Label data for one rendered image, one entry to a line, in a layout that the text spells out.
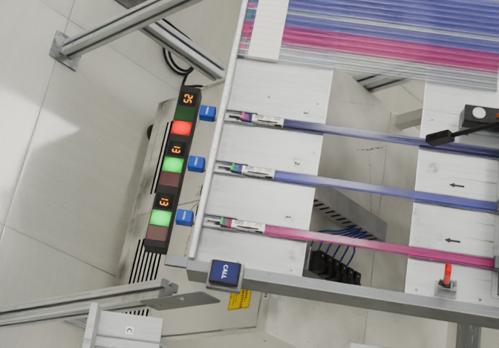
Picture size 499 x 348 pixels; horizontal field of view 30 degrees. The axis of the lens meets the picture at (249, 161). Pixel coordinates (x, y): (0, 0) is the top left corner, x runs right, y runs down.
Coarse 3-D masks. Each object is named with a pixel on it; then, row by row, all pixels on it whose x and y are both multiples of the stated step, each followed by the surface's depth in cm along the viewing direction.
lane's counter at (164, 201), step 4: (160, 196) 172; (164, 196) 172; (168, 196) 172; (172, 196) 172; (156, 200) 171; (160, 200) 171; (164, 200) 171; (168, 200) 171; (172, 200) 171; (156, 204) 171; (160, 204) 171; (164, 204) 171; (168, 204) 171; (164, 208) 171; (168, 208) 171
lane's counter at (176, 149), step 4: (172, 144) 177; (176, 144) 177; (180, 144) 177; (184, 144) 177; (168, 148) 176; (172, 148) 176; (176, 148) 176; (180, 148) 176; (184, 148) 176; (168, 152) 176; (172, 152) 176; (176, 152) 176; (180, 152) 176
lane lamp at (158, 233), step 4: (152, 228) 169; (156, 228) 169; (160, 228) 169; (164, 228) 169; (168, 228) 169; (148, 232) 169; (152, 232) 168; (156, 232) 168; (160, 232) 168; (164, 232) 168; (148, 236) 168; (152, 236) 168; (156, 236) 168; (160, 236) 168; (164, 236) 168; (160, 240) 168; (164, 240) 168
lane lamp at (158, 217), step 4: (152, 212) 170; (156, 212) 170; (160, 212) 170; (164, 212) 170; (168, 212) 170; (152, 216) 170; (156, 216) 170; (160, 216) 170; (164, 216) 170; (168, 216) 170; (152, 220) 170; (156, 220) 170; (160, 220) 170; (164, 220) 170; (168, 220) 170; (156, 224) 169; (160, 224) 169; (164, 224) 169; (168, 224) 169
